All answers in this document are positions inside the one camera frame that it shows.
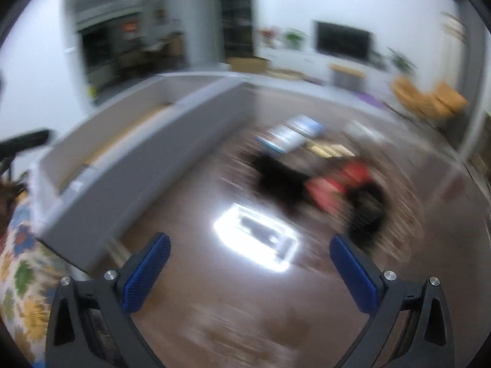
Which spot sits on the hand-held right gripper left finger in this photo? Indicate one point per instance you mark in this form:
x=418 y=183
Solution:
x=147 y=272

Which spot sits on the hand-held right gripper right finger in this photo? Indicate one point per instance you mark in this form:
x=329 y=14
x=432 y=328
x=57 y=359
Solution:
x=355 y=280

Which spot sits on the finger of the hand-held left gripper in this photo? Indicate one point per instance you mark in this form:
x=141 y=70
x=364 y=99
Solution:
x=27 y=138

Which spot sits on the red and black object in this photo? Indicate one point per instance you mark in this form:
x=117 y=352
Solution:
x=337 y=184

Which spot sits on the large white cardboard box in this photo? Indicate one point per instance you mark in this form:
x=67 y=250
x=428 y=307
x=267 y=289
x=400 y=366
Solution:
x=153 y=153

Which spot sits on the blue white ointment box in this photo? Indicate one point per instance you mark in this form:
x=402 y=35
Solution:
x=291 y=132

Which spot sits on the brown wooden desktop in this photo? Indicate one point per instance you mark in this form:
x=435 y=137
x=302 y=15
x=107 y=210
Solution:
x=249 y=314

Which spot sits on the dark kitchen window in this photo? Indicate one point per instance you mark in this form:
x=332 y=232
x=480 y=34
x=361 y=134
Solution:
x=94 y=51

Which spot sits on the floral printed blanket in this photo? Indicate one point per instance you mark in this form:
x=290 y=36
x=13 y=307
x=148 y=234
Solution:
x=23 y=276

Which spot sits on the wooden dining chair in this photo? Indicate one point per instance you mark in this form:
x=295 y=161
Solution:
x=175 y=45

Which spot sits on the purple floor mat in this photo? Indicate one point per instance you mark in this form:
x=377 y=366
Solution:
x=368 y=101

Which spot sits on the yellow armchair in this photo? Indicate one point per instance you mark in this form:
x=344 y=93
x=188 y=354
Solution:
x=412 y=97
x=450 y=101

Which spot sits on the wooden top side table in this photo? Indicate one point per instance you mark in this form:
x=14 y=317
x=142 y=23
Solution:
x=347 y=74

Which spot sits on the leafy potted plant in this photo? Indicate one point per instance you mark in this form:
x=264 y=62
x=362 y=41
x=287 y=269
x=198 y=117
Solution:
x=401 y=63

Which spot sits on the white television cabinet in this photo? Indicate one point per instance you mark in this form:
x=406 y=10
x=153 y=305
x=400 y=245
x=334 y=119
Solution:
x=303 y=59

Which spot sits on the brown cardboard box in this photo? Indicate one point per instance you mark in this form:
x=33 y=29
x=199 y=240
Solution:
x=247 y=65

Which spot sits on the black flat television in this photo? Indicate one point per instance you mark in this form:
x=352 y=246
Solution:
x=341 y=40

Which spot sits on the dark glass cabinet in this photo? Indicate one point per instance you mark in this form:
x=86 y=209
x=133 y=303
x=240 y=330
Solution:
x=236 y=15

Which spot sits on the green potted plant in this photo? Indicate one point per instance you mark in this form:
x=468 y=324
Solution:
x=293 y=39

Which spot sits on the red flower bouquet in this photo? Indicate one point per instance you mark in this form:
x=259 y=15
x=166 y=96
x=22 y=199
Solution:
x=268 y=35

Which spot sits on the orange wall sign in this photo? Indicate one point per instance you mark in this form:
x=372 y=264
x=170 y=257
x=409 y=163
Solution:
x=130 y=27

